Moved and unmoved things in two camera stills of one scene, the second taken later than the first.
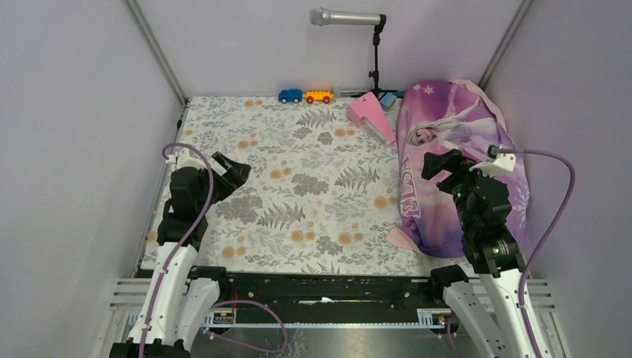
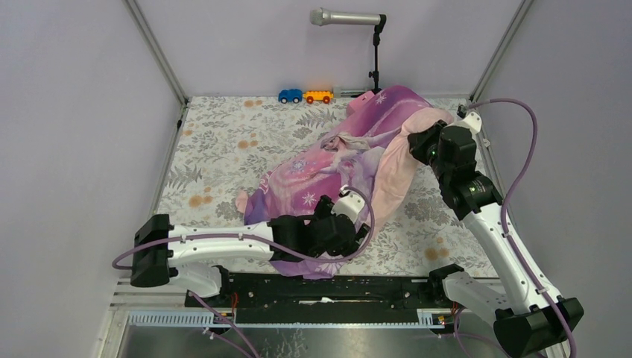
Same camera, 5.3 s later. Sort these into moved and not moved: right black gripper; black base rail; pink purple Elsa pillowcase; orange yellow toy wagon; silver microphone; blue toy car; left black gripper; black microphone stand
Moved: left black gripper; pink purple Elsa pillowcase; right black gripper
Not moved: blue toy car; silver microphone; black base rail; orange yellow toy wagon; black microphone stand
